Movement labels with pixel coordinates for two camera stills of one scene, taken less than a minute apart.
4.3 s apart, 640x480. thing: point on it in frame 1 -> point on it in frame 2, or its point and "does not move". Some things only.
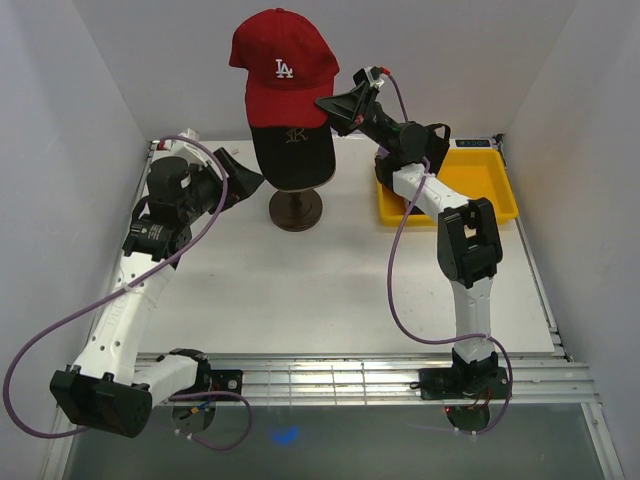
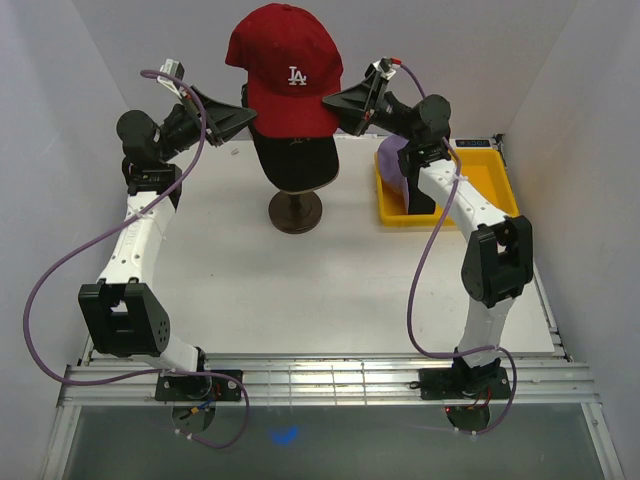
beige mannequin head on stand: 297,210 does not move
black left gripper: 242,180 -> 225,121
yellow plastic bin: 472,173 does not move
